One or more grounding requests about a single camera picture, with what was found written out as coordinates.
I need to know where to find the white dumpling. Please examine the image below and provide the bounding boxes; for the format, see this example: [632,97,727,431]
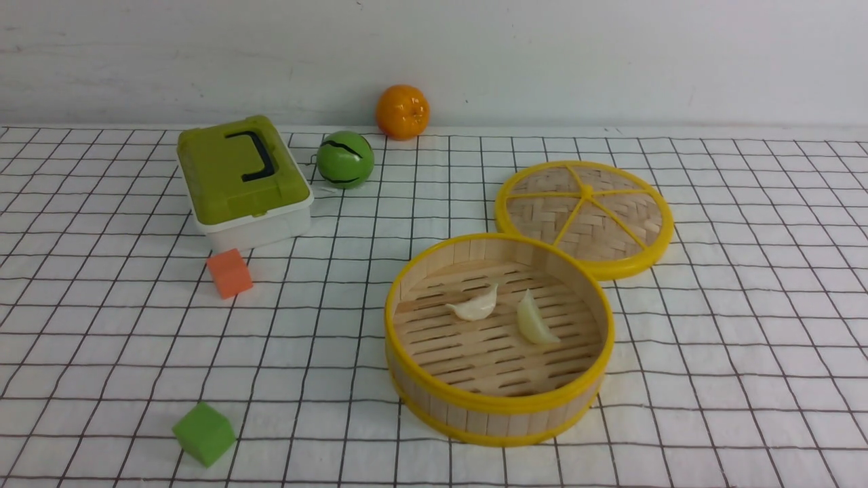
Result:
[444,283,498,321]

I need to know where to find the pale yellow dumpling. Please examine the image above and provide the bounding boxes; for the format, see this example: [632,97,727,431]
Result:
[517,289,561,345]

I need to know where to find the yellow bamboo steamer tray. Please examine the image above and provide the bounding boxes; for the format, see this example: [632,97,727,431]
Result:
[384,234,616,447]

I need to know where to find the yellow bamboo steamer lid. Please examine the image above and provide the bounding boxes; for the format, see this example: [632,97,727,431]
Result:
[495,161,675,281]

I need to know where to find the green toy watermelon ball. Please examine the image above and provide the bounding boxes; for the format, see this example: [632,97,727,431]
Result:
[316,130,374,189]

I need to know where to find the orange toy fruit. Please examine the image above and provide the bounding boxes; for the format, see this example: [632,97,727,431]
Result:
[375,84,430,141]

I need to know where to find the green lidded storage box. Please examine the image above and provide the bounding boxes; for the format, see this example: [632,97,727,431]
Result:
[176,115,314,253]

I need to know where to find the orange foam cube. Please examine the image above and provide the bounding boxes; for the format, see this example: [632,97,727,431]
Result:
[205,248,254,300]

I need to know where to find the green foam cube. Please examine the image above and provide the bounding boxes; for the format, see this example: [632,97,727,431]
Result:
[172,402,237,468]

